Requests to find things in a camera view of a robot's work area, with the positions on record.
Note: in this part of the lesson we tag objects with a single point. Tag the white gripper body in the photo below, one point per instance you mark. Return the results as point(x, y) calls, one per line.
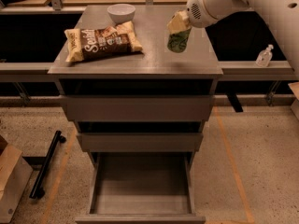
point(199, 12)

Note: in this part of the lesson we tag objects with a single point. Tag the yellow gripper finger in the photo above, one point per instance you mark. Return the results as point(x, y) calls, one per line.
point(180, 22)

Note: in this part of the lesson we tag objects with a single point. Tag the green soda can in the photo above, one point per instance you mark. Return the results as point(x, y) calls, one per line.
point(177, 40)

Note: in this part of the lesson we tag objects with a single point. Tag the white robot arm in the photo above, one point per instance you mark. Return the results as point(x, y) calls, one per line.
point(282, 16)

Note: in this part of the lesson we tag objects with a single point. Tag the grey drawer cabinet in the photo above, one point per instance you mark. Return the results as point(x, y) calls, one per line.
point(150, 26)

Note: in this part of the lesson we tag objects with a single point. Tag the grey top drawer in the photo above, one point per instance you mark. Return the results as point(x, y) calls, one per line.
point(137, 109)

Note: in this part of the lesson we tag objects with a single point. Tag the grey middle drawer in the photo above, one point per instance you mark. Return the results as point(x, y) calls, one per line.
point(120, 142)

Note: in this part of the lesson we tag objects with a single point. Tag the grey open bottom drawer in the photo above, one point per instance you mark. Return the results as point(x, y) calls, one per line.
point(141, 188)

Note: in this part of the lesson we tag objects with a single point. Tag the white bowl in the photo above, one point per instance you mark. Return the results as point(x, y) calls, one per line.
point(121, 13)

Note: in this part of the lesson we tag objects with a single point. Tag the clear sanitizer bottle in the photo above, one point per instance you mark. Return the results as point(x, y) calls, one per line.
point(264, 56)

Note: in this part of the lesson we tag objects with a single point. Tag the brown chip bag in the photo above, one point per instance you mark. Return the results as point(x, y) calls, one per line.
point(93, 44)

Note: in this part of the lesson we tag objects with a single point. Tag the wooden box at right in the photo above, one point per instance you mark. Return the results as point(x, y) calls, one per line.
point(295, 105)

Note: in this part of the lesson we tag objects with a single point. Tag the black metal bar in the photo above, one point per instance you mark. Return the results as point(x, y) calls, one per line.
point(37, 191)

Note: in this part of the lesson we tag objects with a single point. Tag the cardboard box with paper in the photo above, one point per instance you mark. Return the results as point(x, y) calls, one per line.
point(14, 176)

